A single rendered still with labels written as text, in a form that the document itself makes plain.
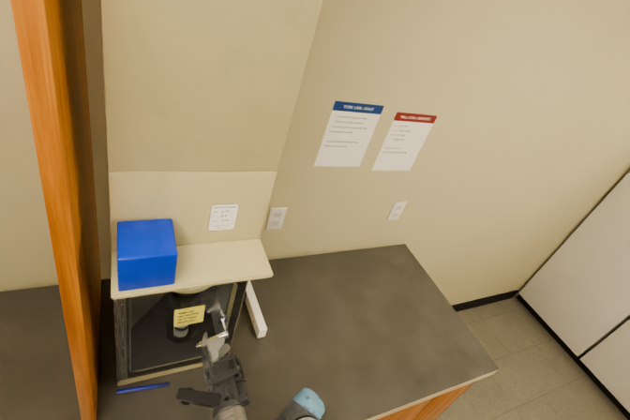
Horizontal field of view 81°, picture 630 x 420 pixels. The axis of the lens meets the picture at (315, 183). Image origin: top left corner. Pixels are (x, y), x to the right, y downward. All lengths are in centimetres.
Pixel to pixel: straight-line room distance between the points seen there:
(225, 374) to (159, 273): 37
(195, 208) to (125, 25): 37
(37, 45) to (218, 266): 52
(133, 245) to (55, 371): 71
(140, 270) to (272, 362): 75
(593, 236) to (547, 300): 67
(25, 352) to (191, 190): 83
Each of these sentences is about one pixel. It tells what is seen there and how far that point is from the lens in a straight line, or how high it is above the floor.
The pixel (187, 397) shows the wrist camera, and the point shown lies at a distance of 107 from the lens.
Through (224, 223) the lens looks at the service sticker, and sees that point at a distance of 86.
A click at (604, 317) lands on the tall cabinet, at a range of 355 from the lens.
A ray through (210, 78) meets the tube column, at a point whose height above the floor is 190.
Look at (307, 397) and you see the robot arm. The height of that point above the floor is 126.
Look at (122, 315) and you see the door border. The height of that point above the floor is 130.
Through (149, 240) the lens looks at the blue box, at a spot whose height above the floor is 160.
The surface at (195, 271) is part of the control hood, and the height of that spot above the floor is 151.
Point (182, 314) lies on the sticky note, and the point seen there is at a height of 126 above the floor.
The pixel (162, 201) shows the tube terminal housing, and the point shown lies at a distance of 79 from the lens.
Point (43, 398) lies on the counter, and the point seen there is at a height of 94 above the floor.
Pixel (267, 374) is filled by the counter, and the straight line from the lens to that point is 138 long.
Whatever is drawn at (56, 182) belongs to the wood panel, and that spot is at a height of 176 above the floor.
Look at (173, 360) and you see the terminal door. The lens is 126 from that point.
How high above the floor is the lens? 215
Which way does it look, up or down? 33 degrees down
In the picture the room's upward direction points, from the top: 19 degrees clockwise
